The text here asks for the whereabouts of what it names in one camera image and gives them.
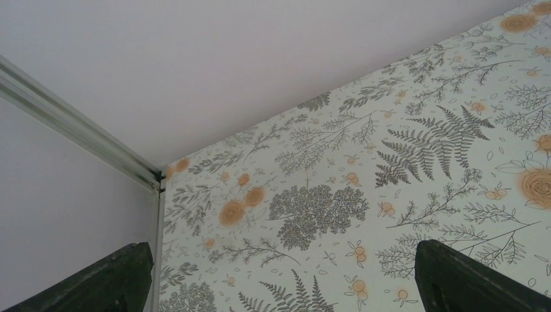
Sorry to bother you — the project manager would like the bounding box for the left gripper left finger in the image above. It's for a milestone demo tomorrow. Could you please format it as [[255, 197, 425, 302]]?
[[6, 242, 154, 311]]

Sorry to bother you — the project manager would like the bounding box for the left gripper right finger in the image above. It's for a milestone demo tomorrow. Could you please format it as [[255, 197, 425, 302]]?
[[415, 240, 550, 311]]

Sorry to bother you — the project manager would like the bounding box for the floral table mat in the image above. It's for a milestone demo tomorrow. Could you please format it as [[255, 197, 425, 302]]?
[[158, 1, 550, 311]]

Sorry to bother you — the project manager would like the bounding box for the left frame post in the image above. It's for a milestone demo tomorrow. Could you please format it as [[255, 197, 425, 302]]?
[[1, 58, 163, 311]]

